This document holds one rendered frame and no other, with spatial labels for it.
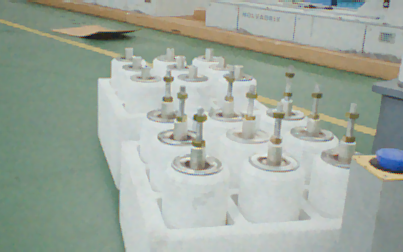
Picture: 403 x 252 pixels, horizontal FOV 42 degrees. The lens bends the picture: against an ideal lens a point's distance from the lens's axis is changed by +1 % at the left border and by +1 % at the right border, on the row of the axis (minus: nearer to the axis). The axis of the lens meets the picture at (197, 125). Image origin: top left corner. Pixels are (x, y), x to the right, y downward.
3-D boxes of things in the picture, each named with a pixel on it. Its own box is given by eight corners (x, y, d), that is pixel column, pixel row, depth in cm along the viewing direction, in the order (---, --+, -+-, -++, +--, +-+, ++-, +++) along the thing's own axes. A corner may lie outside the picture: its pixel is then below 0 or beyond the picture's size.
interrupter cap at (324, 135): (324, 129, 97) (324, 126, 96) (340, 143, 90) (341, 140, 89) (284, 129, 96) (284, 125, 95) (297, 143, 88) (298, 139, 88)
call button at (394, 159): (396, 162, 65) (399, 146, 65) (417, 175, 62) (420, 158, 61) (367, 163, 64) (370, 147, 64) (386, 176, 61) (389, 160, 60)
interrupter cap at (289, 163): (265, 151, 84) (265, 147, 84) (308, 164, 79) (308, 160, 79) (238, 163, 78) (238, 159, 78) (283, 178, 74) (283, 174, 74)
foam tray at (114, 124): (219, 131, 171) (223, 77, 166) (268, 179, 136) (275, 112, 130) (97, 136, 160) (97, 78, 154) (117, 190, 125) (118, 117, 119)
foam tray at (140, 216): (291, 210, 120) (300, 135, 114) (391, 323, 84) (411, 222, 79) (119, 221, 110) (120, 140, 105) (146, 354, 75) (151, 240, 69)
